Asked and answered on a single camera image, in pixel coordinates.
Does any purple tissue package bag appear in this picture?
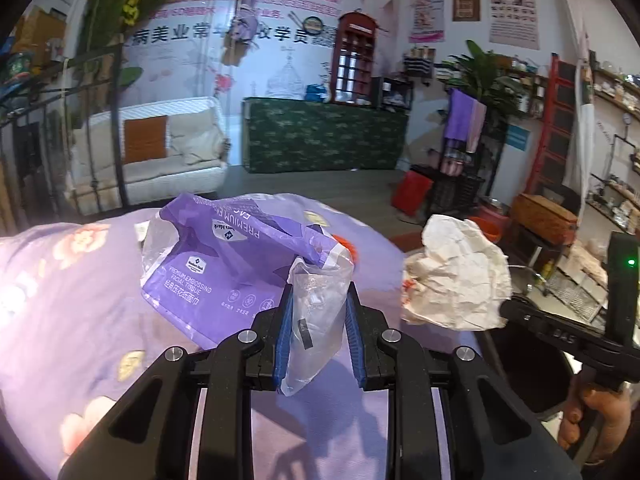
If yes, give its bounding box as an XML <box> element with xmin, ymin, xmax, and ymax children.
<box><xmin>140</xmin><ymin>194</ymin><xmax>352</xmax><ymax>349</ymax></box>

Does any person's right hand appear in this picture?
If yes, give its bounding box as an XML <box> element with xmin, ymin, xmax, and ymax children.
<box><xmin>556</xmin><ymin>367</ymin><xmax>632</xmax><ymax>465</ymax></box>

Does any black iron railing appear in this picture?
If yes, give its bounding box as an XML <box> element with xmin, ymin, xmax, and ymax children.
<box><xmin>1</xmin><ymin>44</ymin><xmax>131</xmax><ymax>233</ymax></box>

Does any red ladder shelf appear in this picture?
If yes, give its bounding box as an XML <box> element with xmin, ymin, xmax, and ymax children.
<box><xmin>525</xmin><ymin>53</ymin><xmax>576</xmax><ymax>194</ymax></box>

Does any purple floral tablecloth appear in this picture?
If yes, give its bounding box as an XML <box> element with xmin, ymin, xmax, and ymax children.
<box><xmin>0</xmin><ymin>192</ymin><xmax>482</xmax><ymax>480</ymax></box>

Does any clear plastic bag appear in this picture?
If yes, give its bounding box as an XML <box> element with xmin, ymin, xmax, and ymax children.
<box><xmin>280</xmin><ymin>252</ymin><xmax>354</xmax><ymax>396</ymax></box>

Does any orange plastic bucket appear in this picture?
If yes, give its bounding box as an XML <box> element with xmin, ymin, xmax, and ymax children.
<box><xmin>469</xmin><ymin>217</ymin><xmax>502</xmax><ymax>244</ymax></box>

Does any white paper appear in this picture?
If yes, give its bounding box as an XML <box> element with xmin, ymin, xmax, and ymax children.
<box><xmin>401</xmin><ymin>214</ymin><xmax>512</xmax><ymax>332</ymax></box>

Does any orange brown cushion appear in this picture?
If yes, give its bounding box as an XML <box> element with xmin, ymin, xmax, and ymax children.
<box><xmin>124</xmin><ymin>116</ymin><xmax>167</xmax><ymax>164</ymax></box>

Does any red telephone booth cabinet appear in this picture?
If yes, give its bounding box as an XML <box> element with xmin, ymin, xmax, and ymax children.
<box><xmin>330</xmin><ymin>11</ymin><xmax>378</xmax><ymax>105</ymax></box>

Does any purple hanging towel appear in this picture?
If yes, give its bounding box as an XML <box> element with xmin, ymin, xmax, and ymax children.
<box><xmin>444</xmin><ymin>89</ymin><xmax>475</xmax><ymax>142</ymax></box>

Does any black metal towel rack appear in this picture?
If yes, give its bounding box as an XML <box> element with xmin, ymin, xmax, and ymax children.
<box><xmin>426</xmin><ymin>101</ymin><xmax>506</xmax><ymax>216</ymax></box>

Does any red paper bag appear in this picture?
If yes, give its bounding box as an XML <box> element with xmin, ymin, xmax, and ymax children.
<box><xmin>392</xmin><ymin>170</ymin><xmax>433</xmax><ymax>217</ymax></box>

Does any brown patterned stool cushion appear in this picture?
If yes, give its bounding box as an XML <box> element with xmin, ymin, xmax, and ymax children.
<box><xmin>511</xmin><ymin>194</ymin><xmax>578</xmax><ymax>246</ymax></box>

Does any green patterned counter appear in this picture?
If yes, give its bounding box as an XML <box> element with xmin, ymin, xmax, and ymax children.
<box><xmin>241</xmin><ymin>98</ymin><xmax>408</xmax><ymax>174</ymax></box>

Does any white swing sofa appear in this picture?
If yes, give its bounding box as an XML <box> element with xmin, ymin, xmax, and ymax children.
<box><xmin>65</xmin><ymin>96</ymin><xmax>230</xmax><ymax>216</ymax></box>

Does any pink hanging towel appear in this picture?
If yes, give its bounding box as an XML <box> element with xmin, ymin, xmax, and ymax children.
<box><xmin>466</xmin><ymin>101</ymin><xmax>487</xmax><ymax>154</ymax></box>

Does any green potted plant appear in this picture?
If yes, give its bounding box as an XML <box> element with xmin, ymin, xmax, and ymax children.
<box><xmin>439</xmin><ymin>39</ymin><xmax>525</xmax><ymax>120</ymax></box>

